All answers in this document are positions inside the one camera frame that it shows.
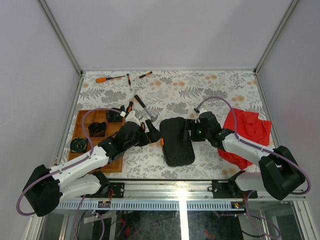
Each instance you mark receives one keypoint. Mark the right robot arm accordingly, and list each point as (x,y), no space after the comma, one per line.
(279,174)

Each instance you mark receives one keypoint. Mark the red cloth bag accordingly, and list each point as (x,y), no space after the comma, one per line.
(251,127)

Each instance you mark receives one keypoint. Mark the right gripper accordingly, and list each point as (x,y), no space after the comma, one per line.
(191,125)

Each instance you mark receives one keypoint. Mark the wooden compartment tray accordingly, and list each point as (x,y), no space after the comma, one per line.
(111,128)

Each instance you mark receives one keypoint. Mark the black orange handle screwdriver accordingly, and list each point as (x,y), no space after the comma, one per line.
(130,105)

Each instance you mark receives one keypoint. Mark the small precision screwdriver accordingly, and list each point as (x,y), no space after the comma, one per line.
(129,81)
(143,75)

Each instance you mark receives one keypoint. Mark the claw hammer black handle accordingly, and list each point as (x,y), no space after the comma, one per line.
(152,117)

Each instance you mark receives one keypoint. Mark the dark patterned rolled cloth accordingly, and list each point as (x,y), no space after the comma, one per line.
(114,117)

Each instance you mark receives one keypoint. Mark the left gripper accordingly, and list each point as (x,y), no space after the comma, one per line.
(153,136)

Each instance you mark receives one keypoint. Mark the aluminium front rail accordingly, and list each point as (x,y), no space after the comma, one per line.
(159,195)

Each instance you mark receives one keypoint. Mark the black plastic tool case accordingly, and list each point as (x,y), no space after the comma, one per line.
(176,143)

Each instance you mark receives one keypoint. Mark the large orange screwdriver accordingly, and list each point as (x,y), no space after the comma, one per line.
(104,79)

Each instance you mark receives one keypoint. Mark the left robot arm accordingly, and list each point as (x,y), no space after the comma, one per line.
(47,187)

